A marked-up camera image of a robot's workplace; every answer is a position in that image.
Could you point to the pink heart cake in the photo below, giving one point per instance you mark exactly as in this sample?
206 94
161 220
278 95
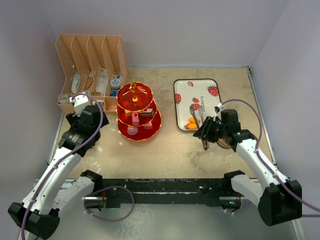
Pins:
148 126

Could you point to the metal serving tongs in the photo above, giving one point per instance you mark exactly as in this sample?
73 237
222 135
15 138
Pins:
192 112

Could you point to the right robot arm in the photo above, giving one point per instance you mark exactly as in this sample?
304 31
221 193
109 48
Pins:
273 193

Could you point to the left brown round coaster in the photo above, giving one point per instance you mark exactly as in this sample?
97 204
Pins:
223 144

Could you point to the white blue tube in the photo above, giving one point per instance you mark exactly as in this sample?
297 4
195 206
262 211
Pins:
75 82

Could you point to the red three-tier cake stand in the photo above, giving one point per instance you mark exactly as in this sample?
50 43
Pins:
135 97

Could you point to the chocolate cake slice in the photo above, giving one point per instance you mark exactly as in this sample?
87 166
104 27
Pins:
148 112

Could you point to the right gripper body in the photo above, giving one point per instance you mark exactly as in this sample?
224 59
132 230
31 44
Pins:
220 130

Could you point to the pink striped cake slice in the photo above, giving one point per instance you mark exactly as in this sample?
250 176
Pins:
135 119

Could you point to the white strawberry enamel tray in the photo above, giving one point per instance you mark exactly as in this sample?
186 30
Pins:
201 93

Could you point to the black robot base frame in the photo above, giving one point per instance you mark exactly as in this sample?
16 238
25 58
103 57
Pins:
211 192

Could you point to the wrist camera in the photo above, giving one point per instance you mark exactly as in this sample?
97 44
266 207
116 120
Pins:
79 102
218 110

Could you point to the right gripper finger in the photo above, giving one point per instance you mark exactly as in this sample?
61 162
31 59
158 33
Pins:
205 145
207 130

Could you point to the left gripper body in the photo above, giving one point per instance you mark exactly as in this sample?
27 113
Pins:
73 120

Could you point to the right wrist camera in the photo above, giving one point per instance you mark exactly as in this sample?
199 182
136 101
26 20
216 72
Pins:
218 110

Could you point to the small carton box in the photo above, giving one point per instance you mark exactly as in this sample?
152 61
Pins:
64 99

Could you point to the peach desk file organizer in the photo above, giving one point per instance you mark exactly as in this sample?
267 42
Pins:
98 59

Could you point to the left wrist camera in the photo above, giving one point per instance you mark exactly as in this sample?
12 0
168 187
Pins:
79 102

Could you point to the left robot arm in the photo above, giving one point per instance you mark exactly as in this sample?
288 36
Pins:
38 213

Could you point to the orange fish pastry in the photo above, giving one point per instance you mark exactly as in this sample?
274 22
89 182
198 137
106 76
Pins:
191 126
193 121

